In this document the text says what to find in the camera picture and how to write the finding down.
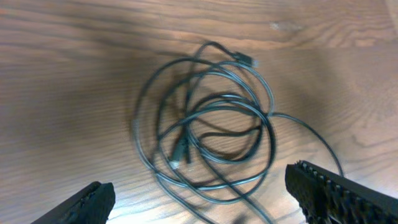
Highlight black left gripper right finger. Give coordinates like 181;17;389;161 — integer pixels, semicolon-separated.
285;161;397;224

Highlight thick black USB cable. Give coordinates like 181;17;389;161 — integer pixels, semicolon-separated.
130;55;277;224

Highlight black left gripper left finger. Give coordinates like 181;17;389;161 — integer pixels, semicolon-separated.
32;181;116;224

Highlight thin black cable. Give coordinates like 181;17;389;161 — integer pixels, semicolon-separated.
186;40;345;178

